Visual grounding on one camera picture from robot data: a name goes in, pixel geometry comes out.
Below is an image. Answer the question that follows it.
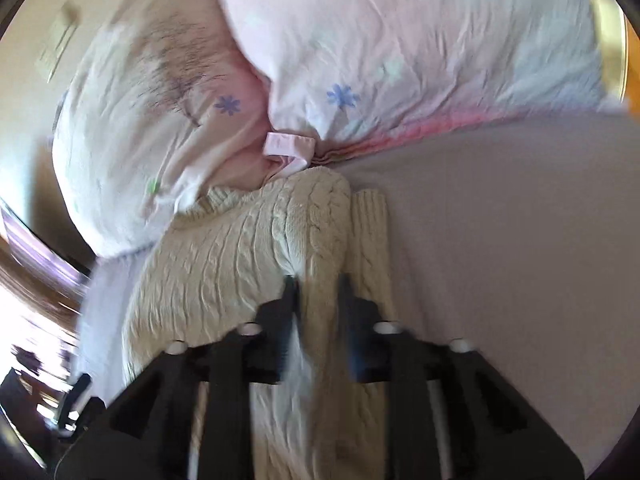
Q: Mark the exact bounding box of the cream cable knit sweater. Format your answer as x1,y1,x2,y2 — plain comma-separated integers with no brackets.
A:
122,168,395,479

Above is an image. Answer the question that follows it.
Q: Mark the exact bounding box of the lilac bed sheet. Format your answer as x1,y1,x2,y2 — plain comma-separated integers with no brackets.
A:
74,109,640,480

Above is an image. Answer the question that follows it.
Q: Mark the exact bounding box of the pink floral pillow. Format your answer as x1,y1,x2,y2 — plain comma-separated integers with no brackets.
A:
52,0,277,258
220,0,615,165

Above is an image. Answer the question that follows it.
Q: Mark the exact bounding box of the bright window with frame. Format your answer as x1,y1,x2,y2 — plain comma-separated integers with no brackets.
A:
0,199,94,470

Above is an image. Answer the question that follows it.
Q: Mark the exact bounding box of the white wall switch plate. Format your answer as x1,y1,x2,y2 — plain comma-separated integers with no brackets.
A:
35,0,80,84

